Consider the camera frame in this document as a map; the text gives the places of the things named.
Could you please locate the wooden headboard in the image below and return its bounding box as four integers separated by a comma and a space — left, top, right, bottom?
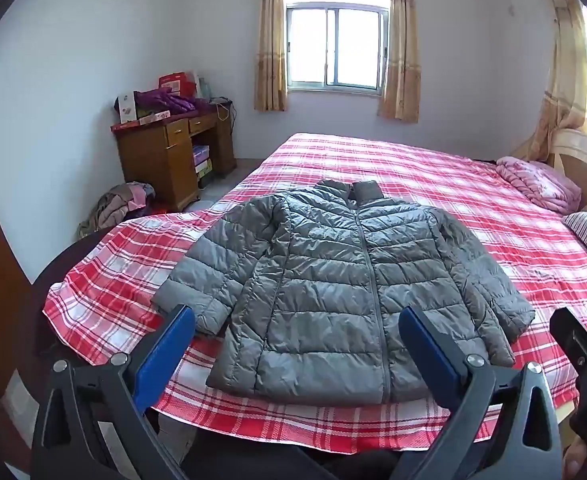
511, 130, 587, 211

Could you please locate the sliding glass window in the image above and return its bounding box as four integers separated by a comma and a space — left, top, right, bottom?
282, 0, 393, 93

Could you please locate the red plaid bed sheet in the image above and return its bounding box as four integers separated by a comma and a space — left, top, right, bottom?
42, 132, 587, 453

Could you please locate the black cable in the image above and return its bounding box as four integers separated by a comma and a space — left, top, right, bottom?
216, 99, 237, 127

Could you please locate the grey puffer jacket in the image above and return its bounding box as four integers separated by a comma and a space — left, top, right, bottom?
151, 178, 537, 406

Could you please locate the dark bed footboard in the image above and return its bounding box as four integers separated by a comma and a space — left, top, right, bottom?
31, 232, 119, 376

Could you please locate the person's right hand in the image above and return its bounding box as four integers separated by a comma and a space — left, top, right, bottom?
561, 434, 585, 480

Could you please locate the tied yellow curtain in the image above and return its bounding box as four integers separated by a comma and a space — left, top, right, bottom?
511, 0, 587, 163

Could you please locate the stack of colourful boxes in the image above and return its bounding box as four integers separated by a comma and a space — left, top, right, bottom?
192, 145, 213, 178

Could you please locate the narrow beige curtain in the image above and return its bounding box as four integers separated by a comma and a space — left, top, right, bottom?
254, 0, 289, 112

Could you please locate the white box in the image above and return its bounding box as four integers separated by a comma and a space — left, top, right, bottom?
115, 92, 139, 123

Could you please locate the purple jacket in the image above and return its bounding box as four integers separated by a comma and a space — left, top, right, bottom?
134, 87, 209, 120

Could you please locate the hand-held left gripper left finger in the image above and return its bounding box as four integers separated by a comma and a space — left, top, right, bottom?
31, 304, 197, 480

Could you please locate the pink quilt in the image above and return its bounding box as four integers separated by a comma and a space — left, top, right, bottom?
496, 156, 583, 216

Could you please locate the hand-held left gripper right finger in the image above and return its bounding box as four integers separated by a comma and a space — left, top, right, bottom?
391, 305, 564, 480

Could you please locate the wooden desk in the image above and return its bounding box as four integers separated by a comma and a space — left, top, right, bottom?
111, 102, 238, 212

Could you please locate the person's dark clothing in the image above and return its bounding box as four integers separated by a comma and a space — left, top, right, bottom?
188, 430, 404, 480

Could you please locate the pile of clothes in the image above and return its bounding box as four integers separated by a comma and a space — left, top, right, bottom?
77, 182, 157, 239

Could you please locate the wide beige curtain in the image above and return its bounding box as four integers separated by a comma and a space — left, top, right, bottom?
377, 0, 421, 123

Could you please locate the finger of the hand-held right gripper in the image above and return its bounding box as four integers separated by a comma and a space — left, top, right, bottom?
548, 306, 587, 386

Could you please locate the red gift box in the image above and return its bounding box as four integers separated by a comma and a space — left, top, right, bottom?
158, 71, 198, 98

